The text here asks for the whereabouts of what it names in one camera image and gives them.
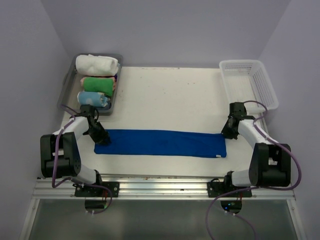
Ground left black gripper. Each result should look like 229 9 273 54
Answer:
85 121 110 145

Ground white towel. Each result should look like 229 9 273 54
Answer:
75 54 119 77

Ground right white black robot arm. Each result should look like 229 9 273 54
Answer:
221 102 291 197

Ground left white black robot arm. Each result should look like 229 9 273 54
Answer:
40 105 111 197

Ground blue cloud pattern towel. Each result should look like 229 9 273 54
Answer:
77 91 110 108

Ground white plastic basket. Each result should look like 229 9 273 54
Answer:
219 59 279 114

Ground green rolled towel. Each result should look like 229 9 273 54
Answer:
82 76 112 96

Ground grey plastic tray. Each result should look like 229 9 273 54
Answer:
57 53 124 116

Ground pink rolled towel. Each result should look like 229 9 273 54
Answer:
79 76 118 92

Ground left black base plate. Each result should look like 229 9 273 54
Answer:
72 181 120 198

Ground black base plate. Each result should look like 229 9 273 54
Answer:
72 181 120 198
207 181 253 198

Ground aluminium mounting rail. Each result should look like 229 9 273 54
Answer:
32 174 297 201

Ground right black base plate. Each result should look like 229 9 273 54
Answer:
207 181 253 198

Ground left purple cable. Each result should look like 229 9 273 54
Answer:
51 104 113 215

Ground purple cable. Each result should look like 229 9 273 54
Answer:
206 100 302 240
51 104 113 215

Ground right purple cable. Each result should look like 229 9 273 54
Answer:
206 100 302 240

